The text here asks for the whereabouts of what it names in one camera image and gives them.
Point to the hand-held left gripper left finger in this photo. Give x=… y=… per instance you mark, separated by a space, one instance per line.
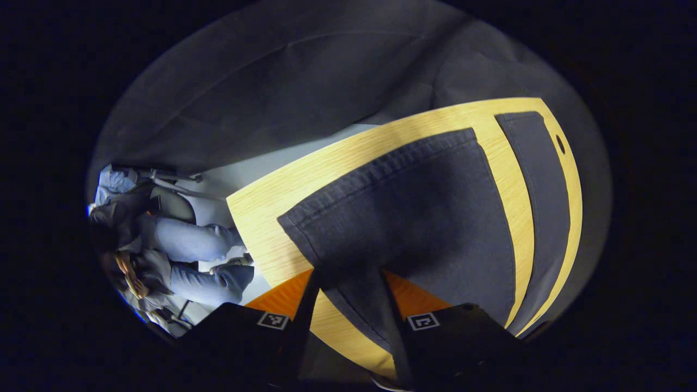
x=299 y=326

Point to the grey metal frame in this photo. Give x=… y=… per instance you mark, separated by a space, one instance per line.
x=174 y=177

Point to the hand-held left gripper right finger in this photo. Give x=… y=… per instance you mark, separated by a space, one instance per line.
x=457 y=343

